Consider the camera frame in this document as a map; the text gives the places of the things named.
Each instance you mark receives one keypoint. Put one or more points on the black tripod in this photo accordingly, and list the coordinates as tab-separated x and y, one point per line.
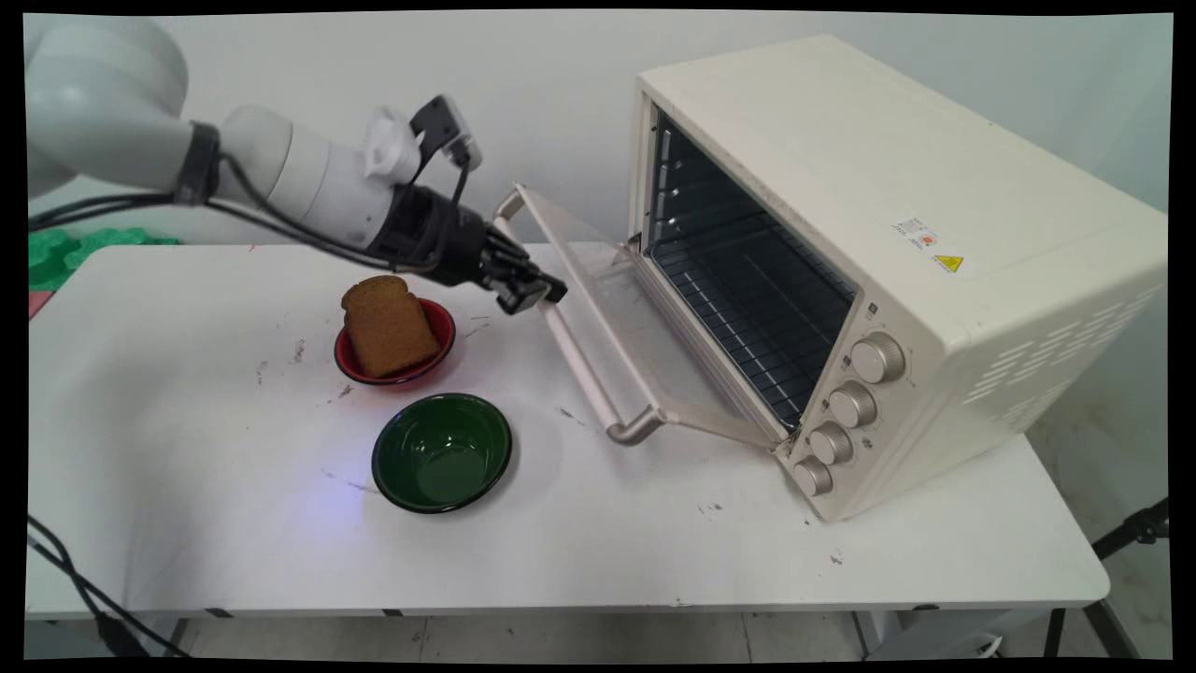
1126	533

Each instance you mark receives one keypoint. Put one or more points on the cream toaster oven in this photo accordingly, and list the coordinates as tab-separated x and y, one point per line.
934	187

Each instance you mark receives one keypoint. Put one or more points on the green foam mat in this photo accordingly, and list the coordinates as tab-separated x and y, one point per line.
56	257

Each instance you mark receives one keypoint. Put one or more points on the glass oven door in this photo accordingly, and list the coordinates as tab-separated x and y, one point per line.
635	336

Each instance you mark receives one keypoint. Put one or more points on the white label sticker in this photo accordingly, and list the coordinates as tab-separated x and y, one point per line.
918	232

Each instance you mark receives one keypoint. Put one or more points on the yellow warning sticker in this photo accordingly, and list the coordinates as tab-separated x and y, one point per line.
949	264

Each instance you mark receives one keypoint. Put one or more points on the metal oven rack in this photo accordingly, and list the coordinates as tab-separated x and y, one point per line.
747	308

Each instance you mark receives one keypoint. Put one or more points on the pink foam mat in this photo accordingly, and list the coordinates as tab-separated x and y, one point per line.
39	302

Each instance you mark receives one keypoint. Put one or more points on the brown bread slice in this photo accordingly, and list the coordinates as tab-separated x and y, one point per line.
388	327

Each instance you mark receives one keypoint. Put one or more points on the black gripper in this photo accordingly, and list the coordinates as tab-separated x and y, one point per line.
434	234

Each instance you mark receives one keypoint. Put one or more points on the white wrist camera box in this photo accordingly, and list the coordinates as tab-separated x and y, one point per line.
439	126

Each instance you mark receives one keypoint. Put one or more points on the silver oven knob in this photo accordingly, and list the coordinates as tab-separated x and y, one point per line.
879	357
813	477
832	443
854	405

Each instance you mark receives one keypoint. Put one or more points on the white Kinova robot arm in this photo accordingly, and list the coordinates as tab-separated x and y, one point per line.
121	112

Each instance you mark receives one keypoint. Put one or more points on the red bowl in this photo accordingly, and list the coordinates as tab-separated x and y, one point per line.
439	322

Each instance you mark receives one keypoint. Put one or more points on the dark green bowl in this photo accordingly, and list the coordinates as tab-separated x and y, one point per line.
442	453

